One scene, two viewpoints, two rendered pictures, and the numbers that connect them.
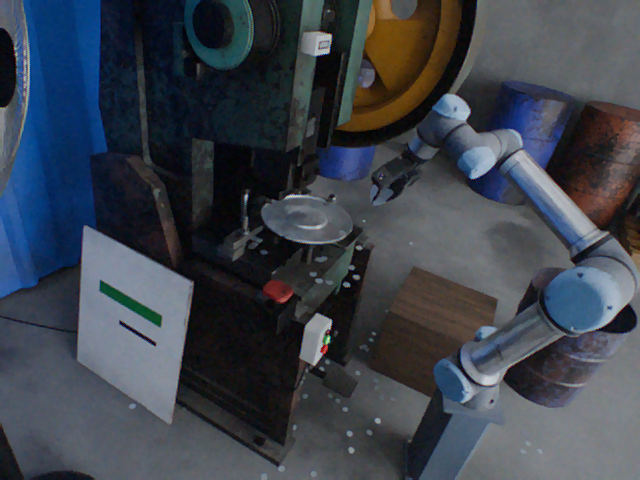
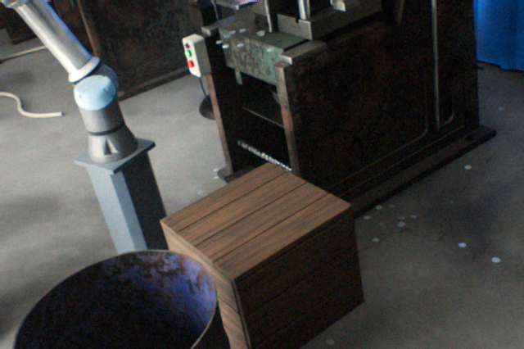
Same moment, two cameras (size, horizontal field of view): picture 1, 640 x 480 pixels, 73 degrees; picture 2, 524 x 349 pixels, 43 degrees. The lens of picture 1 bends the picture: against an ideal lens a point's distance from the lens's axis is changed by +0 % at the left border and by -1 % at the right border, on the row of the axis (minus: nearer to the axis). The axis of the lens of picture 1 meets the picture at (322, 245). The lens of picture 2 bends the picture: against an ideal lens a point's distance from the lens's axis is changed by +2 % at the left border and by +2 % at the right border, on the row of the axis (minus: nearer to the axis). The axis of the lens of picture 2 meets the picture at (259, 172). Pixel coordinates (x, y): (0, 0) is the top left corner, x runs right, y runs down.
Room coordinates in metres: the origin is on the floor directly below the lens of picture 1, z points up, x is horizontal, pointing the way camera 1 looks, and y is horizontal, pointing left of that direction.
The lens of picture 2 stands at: (2.43, -1.71, 1.36)
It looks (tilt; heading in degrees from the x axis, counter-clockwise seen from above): 30 degrees down; 129
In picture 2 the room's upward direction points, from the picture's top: 12 degrees counter-clockwise
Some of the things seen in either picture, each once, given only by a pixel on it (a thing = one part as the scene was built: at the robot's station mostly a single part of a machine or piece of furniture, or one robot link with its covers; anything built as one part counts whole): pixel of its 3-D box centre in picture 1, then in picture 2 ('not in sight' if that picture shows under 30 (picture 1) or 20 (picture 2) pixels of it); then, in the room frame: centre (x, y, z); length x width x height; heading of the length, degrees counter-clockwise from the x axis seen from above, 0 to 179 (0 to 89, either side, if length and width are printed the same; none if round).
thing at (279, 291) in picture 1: (276, 299); not in sight; (0.86, 0.09, 0.72); 0.07 x 0.06 x 0.08; 68
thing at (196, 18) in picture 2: (276, 324); (205, 28); (0.88, 0.08, 0.62); 0.10 x 0.06 x 0.20; 158
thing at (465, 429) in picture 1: (448, 433); (133, 208); (0.93, -0.53, 0.23); 0.19 x 0.19 x 0.45; 86
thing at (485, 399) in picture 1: (476, 379); (110, 137); (0.93, -0.53, 0.50); 0.15 x 0.15 x 0.10
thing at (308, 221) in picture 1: (307, 217); not in sight; (1.21, 0.06, 0.78); 0.29 x 0.29 x 0.01
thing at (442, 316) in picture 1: (434, 333); (264, 260); (1.46, -0.56, 0.18); 0.40 x 0.38 x 0.35; 70
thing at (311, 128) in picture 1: (294, 133); not in sight; (1.24, 0.14, 1.04); 0.17 x 0.15 x 0.30; 68
